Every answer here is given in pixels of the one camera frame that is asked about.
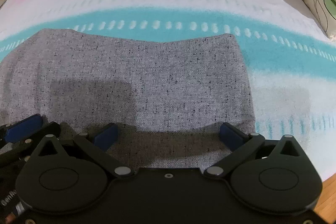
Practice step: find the floral white bed blanket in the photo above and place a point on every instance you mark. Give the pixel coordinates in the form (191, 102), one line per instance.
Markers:
(290, 59)

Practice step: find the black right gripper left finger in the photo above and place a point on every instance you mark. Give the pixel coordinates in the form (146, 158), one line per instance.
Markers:
(96, 145)

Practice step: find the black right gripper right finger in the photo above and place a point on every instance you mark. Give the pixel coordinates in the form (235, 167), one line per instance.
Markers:
(241, 145)

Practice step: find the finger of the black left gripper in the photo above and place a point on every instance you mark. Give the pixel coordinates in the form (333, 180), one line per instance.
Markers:
(32, 128)

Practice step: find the grey speckled pants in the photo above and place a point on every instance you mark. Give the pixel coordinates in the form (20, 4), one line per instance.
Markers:
(167, 99)

